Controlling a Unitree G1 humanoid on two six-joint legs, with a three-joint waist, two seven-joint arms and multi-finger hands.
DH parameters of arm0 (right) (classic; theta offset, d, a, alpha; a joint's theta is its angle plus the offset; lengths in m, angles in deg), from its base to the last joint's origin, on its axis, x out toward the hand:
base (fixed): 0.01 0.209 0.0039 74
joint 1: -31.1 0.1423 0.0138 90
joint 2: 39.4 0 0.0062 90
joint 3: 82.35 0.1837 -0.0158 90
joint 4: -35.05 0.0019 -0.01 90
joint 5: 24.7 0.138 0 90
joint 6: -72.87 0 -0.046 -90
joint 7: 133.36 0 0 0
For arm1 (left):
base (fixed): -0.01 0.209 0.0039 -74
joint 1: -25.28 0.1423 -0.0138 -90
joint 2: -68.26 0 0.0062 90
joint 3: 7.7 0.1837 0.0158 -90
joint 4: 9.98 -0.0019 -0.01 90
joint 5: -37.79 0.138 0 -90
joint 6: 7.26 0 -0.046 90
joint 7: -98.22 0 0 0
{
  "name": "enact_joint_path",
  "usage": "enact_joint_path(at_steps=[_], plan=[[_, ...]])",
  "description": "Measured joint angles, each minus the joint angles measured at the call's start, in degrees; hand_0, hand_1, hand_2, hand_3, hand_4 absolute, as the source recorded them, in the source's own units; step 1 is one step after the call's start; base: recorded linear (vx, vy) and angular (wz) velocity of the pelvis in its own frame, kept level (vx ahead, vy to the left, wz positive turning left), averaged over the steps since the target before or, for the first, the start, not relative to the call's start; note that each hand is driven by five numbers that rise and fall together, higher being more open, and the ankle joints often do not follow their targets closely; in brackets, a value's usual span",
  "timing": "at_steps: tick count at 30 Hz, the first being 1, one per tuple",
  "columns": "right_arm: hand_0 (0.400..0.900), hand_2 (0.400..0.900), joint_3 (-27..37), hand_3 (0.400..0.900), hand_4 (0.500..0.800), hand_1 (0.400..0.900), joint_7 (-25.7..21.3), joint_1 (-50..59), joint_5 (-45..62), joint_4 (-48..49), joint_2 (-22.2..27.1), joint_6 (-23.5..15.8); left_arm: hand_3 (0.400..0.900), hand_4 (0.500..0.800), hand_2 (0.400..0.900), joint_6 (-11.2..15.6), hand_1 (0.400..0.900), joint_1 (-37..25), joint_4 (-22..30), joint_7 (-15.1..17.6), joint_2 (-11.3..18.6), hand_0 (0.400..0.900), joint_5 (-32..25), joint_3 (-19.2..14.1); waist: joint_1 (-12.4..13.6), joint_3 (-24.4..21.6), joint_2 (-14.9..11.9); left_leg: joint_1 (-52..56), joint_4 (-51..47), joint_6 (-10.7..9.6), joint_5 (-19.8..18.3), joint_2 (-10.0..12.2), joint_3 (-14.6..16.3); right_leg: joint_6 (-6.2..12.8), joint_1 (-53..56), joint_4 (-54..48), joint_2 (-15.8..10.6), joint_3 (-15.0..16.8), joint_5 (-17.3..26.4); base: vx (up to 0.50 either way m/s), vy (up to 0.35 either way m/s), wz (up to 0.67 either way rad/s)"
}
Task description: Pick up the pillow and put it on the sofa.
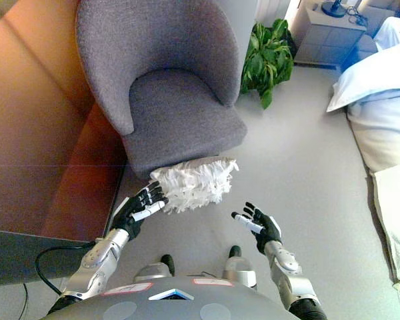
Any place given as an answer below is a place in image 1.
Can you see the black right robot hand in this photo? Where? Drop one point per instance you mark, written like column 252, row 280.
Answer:
column 268, row 230

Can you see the blue lamp base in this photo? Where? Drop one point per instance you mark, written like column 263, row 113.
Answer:
column 333, row 8

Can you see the brown wooden desk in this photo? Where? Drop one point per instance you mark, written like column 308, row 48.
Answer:
column 36, row 116

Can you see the white bed with bedding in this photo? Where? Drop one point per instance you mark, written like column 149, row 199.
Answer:
column 386, row 133

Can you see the silver left robot leg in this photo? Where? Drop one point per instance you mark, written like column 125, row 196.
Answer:
column 153, row 270

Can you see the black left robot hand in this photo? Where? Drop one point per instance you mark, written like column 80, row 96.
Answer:
column 131, row 213

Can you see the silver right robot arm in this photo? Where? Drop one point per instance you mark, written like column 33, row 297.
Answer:
column 290, row 270

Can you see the grey fabric armchair sofa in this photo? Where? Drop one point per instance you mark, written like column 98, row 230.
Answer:
column 160, row 53

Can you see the white fringed pillow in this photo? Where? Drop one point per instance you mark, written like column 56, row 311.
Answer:
column 196, row 183

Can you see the silver right robot leg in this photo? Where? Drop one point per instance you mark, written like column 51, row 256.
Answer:
column 238, row 268

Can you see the white bed pillow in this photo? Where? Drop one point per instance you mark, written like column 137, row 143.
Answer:
column 370, row 86

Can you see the green potted plant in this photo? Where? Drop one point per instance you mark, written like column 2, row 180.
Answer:
column 266, row 60

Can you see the cardboard boxes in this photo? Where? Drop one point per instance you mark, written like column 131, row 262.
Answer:
column 330, row 36

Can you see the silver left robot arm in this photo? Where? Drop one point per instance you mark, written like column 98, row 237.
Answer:
column 93, row 263

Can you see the silver robot leg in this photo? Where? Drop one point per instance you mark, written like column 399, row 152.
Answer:
column 153, row 270
column 238, row 268

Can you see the grey robot torso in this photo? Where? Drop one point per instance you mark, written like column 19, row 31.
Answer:
column 173, row 306

